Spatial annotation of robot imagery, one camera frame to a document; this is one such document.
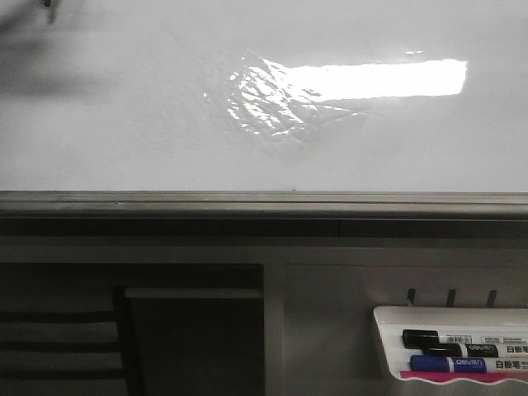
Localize black capped marker upper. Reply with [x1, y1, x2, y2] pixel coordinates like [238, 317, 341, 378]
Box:
[402, 329, 527, 349]

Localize black capped marker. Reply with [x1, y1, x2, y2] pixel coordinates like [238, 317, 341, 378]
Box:
[402, 329, 527, 349]
[422, 343, 527, 358]

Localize blue capped marker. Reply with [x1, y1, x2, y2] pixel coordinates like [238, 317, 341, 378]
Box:
[410, 355, 527, 374]

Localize black capped marker lower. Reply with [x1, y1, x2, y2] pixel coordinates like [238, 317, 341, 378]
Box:
[422, 343, 527, 358]

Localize black slatted chair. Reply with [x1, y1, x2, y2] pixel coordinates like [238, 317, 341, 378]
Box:
[1, 285, 146, 395]

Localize white plastic marker tray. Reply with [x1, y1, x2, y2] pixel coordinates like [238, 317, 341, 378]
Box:
[374, 306, 527, 395]

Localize white whiteboard with metal frame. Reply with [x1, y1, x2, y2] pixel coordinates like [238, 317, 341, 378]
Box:
[1, 1, 527, 238]

